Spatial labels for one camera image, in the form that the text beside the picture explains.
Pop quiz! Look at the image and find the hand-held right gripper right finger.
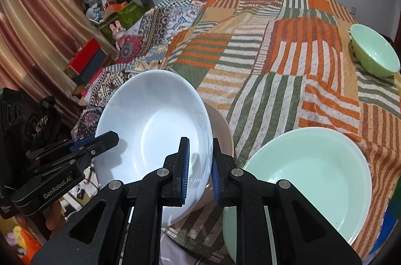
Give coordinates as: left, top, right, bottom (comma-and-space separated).
211, 137, 372, 265

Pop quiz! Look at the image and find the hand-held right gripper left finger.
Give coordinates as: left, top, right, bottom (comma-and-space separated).
31, 136, 191, 265

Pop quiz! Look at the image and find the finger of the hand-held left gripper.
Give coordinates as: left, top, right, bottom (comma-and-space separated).
27, 131, 120, 161
31, 147, 96, 178

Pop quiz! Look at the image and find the brown plate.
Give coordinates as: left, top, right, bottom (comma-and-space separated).
188, 102, 235, 215

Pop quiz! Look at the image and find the white plate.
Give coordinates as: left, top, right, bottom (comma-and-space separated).
93, 69, 214, 226

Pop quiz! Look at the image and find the mint green plate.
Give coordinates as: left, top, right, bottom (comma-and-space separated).
222, 126, 373, 264

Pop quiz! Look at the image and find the mint green bowl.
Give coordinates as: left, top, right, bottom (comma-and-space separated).
349, 24, 401, 78

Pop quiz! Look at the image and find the person's left hand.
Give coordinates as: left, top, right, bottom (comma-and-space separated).
45, 201, 68, 232

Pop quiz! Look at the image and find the dark grey box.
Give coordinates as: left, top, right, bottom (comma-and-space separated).
75, 50, 115, 85

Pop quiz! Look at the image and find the red box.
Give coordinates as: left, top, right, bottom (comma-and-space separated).
64, 39, 107, 77

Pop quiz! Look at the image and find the pink bunny toy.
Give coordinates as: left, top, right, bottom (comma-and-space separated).
110, 21, 127, 50

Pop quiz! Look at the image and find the checkered patterned blanket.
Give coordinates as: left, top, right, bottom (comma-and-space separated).
72, 0, 207, 140

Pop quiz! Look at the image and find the green cardboard box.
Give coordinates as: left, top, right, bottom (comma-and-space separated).
98, 3, 148, 34

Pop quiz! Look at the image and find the striped patchwork blanket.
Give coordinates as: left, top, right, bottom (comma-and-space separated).
160, 0, 401, 259

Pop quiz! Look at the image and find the brown striped curtain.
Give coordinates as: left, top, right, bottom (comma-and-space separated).
0, 0, 120, 128

